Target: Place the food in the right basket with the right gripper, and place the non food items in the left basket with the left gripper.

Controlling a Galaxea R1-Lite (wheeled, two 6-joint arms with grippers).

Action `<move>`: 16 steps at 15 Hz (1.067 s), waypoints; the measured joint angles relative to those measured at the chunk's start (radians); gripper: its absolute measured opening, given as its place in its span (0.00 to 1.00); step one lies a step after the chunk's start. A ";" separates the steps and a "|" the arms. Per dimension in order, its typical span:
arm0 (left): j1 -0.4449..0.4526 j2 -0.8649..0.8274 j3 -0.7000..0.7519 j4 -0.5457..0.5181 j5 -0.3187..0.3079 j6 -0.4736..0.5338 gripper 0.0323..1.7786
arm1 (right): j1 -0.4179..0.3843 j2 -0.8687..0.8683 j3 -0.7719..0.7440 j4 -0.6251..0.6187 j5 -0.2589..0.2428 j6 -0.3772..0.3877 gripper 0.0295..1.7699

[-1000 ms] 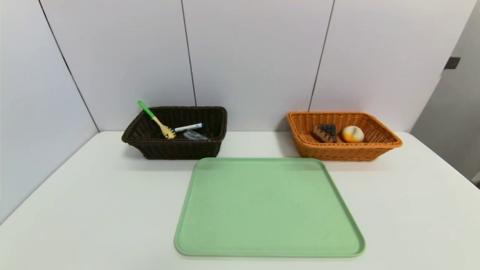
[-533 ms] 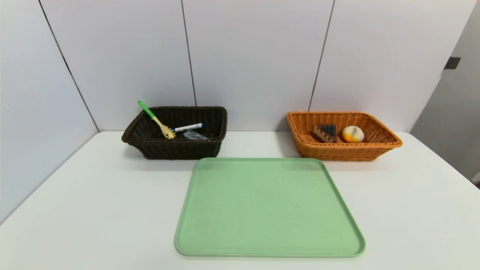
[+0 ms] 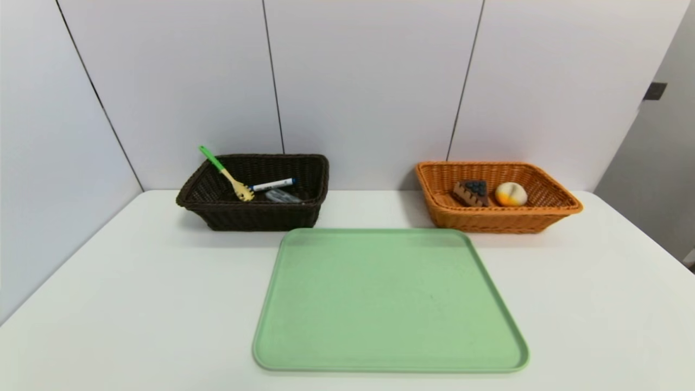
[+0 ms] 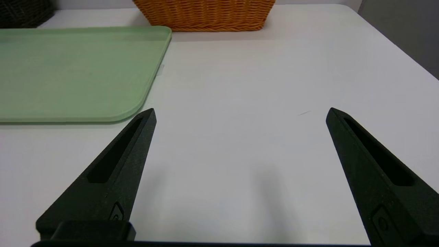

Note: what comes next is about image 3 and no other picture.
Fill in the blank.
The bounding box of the white and orange bun toy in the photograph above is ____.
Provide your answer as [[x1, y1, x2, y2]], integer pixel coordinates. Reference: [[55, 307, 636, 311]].
[[495, 182, 528, 207]]

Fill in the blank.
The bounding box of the clear grey cutlery case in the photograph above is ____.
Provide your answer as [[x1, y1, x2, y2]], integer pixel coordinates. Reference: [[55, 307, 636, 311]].
[[265, 189, 302, 204]]

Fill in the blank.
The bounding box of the dark brown wicker basket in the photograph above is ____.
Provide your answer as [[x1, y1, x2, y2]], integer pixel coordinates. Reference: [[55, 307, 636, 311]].
[[176, 154, 330, 231]]

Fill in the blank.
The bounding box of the chocolate cake slice toy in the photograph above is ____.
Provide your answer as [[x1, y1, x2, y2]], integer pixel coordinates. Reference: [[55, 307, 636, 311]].
[[453, 180, 490, 207]]

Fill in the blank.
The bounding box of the light green plastic tray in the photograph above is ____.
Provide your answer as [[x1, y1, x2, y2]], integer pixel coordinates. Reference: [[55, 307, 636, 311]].
[[252, 228, 530, 374]]

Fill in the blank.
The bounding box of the orange wicker basket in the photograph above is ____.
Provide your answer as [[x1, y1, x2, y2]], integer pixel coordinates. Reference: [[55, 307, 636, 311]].
[[415, 161, 584, 234]]

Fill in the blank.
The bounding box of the blue and white marker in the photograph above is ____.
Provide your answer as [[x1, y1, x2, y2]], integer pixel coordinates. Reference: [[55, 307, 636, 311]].
[[249, 178, 297, 192]]

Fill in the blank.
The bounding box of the yellow spoon with green handle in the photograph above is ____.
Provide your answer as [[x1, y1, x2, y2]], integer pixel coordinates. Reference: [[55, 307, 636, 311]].
[[198, 145, 255, 203]]

